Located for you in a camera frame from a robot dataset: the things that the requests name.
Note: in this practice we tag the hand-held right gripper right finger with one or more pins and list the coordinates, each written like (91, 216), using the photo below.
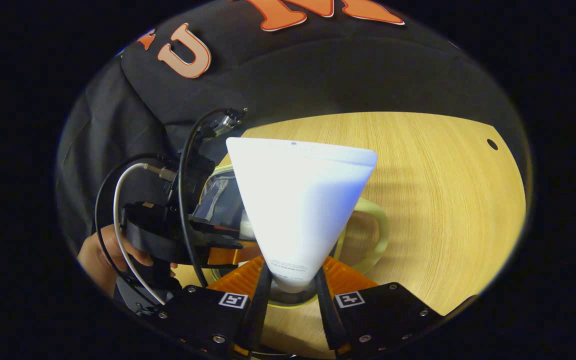
(324, 310)

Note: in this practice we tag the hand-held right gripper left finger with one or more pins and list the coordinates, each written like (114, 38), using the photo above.
(258, 310)

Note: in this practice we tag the white squeeze tube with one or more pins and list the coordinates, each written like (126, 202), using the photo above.
(298, 210)

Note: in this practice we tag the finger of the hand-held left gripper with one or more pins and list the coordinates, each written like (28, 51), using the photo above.
(233, 255)

